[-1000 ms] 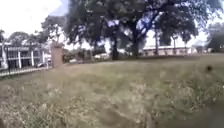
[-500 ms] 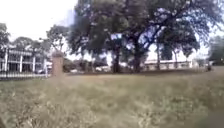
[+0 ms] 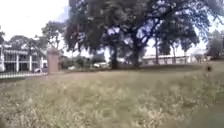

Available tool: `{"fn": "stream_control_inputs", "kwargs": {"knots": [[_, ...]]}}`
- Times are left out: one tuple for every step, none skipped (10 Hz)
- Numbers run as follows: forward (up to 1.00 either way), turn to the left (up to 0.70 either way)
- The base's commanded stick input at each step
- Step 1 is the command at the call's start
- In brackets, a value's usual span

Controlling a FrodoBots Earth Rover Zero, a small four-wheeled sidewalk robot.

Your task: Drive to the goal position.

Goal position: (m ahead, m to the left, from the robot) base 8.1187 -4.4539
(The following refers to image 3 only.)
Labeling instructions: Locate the large dark tree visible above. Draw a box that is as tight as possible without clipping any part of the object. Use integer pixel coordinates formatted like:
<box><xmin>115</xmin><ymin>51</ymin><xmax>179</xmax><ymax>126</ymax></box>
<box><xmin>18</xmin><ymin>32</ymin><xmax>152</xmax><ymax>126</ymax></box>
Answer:
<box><xmin>109</xmin><ymin>0</ymin><xmax>224</xmax><ymax>70</ymax></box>
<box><xmin>64</xmin><ymin>0</ymin><xmax>134</xmax><ymax>71</ymax></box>

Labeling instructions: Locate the dry grass field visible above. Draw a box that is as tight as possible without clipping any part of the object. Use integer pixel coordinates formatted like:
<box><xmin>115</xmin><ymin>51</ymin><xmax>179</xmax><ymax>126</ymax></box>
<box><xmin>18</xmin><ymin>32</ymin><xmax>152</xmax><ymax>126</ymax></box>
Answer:
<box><xmin>0</xmin><ymin>61</ymin><xmax>224</xmax><ymax>128</ymax></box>

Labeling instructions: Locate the low pale building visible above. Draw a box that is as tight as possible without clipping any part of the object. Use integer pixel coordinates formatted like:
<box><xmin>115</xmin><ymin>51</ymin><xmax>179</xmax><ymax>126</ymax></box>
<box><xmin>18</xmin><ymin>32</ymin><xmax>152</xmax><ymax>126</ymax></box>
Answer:
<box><xmin>141</xmin><ymin>53</ymin><xmax>202</xmax><ymax>66</ymax></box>

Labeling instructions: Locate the stone pillar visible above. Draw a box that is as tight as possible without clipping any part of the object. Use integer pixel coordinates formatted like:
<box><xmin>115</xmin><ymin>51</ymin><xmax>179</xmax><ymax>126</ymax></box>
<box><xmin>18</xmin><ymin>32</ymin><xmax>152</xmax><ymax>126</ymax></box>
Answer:
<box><xmin>46</xmin><ymin>47</ymin><xmax>62</xmax><ymax>75</ymax></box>

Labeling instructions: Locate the white building with columns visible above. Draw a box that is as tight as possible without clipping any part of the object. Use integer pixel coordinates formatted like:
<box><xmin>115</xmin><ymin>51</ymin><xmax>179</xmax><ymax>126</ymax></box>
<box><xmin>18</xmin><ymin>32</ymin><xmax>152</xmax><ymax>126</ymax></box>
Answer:
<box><xmin>0</xmin><ymin>44</ymin><xmax>49</xmax><ymax>73</ymax></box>

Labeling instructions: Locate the pale railing fence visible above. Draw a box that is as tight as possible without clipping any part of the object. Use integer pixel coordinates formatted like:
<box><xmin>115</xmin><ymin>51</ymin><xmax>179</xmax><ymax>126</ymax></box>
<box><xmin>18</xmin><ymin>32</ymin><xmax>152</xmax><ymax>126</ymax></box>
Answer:
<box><xmin>0</xmin><ymin>70</ymin><xmax>48</xmax><ymax>81</ymax></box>

